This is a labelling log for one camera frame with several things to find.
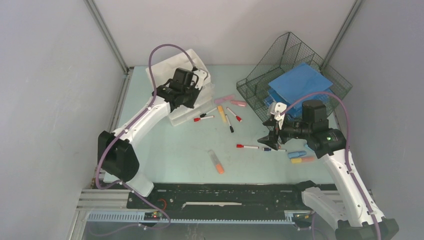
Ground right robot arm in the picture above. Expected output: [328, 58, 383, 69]
[258, 99, 399, 240]

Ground red cap marker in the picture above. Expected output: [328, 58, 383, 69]
[193, 115, 215, 122]
[236, 144, 260, 149]
[226, 107, 243, 122]

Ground red cap marker bottom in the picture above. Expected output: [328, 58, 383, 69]
[236, 144, 260, 149]

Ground yellow orange highlighter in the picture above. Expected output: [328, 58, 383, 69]
[290, 156, 316, 164]

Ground black cap marker lower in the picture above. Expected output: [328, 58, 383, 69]
[225, 114, 235, 133]

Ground green wire mesh organizer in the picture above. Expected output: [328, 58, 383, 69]
[236, 32, 353, 122]

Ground white plastic drawer organizer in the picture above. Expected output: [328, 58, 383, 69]
[145, 49, 215, 126]

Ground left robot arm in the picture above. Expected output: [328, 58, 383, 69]
[98, 67, 209, 208]

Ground clear orange highlighter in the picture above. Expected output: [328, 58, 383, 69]
[207, 150, 225, 174]

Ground black cap marker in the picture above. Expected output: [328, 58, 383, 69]
[199, 107, 217, 118]
[225, 114, 235, 133]

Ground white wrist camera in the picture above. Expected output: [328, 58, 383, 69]
[270, 102, 287, 130]
[192, 68, 211, 90]

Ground pink highlighter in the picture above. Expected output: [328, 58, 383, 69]
[230, 100, 247, 107]
[213, 94, 235, 105]

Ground black cap marker upper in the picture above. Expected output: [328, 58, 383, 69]
[199, 107, 217, 118]

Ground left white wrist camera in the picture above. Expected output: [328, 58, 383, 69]
[192, 68, 211, 90]

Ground pink highlighter right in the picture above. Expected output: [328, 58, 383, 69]
[230, 100, 247, 107]

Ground pink highlighter left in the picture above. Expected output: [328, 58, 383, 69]
[213, 94, 235, 105]

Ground red cap marker left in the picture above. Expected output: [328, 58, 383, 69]
[193, 115, 215, 122]

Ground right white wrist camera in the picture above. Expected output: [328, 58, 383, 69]
[270, 102, 287, 130]

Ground red cap marker right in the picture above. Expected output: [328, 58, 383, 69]
[226, 107, 243, 122]

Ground blue highlighter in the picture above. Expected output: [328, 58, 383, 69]
[287, 150, 307, 159]

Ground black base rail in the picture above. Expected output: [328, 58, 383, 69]
[125, 181, 335, 222]

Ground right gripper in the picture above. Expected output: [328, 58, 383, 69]
[257, 114, 311, 151]

